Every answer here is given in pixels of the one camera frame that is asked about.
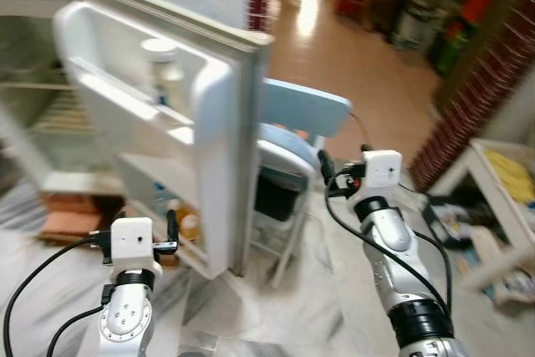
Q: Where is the short black left arm cable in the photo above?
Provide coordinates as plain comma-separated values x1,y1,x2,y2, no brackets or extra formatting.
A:
46,305,105,357

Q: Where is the light blue chair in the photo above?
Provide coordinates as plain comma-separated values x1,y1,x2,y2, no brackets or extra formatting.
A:
247,79,352,287

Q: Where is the yellow packet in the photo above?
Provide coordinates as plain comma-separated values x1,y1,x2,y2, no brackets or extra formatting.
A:
485,150,534,203

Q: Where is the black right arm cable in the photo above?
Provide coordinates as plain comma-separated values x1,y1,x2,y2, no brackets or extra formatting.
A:
322,194,452,312

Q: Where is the white fridge body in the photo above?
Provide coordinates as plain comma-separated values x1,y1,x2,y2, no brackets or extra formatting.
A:
0,0,126,199

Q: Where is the jar with white lid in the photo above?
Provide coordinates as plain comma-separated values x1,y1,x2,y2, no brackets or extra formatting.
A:
140,37,186,111

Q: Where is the brown box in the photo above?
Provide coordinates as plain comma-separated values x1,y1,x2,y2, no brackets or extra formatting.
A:
38,194,114,245

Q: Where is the long black left arm cable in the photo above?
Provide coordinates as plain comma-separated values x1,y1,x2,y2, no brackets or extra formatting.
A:
3,236,110,357

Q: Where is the black bin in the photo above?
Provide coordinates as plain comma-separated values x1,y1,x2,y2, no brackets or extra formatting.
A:
255,175,298,222

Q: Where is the white low rack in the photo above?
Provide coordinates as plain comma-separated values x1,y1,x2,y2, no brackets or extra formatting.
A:
435,140,535,303

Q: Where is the orange bottle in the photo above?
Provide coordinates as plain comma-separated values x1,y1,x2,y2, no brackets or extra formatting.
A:
171,198,201,241

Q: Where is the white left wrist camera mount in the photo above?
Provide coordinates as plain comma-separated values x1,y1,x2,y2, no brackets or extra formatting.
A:
110,217,155,273

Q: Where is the black flat device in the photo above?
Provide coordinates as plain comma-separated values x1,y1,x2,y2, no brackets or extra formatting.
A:
422,196,469,249

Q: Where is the white fridge door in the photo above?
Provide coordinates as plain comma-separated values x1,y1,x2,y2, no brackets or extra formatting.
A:
54,0,273,278

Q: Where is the dark cluttered shelf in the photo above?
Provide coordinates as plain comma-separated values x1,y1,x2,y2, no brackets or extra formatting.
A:
389,0,502,74

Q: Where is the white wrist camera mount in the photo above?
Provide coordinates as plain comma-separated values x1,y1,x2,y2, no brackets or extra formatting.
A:
110,217,155,273
361,150,402,201

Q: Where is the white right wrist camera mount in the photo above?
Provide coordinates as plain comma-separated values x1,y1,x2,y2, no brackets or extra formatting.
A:
361,150,402,201

